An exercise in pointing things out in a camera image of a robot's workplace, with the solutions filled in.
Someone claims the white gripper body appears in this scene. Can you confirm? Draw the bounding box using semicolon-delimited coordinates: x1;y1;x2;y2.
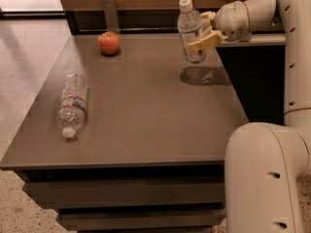
214;1;250;42

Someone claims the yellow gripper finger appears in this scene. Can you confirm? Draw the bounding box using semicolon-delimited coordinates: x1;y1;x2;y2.
200;11;216;37
189;31;226;52

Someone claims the blue label plastic bottle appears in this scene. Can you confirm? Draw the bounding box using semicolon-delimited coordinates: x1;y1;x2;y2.
177;0;206;64

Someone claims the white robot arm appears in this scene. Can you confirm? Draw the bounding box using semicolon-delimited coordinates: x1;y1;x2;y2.
189;0;311;233

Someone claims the clear plastic bottle red label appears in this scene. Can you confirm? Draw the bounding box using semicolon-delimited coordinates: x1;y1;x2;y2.
56;74;87;139

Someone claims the red apple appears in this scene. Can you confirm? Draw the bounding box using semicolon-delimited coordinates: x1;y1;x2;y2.
98;31;120;55

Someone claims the grey drawer cabinet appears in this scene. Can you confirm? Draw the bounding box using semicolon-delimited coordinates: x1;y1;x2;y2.
1;34;247;233

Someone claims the left metal bracket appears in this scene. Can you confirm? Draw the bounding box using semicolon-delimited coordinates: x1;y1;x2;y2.
102;0;120;33

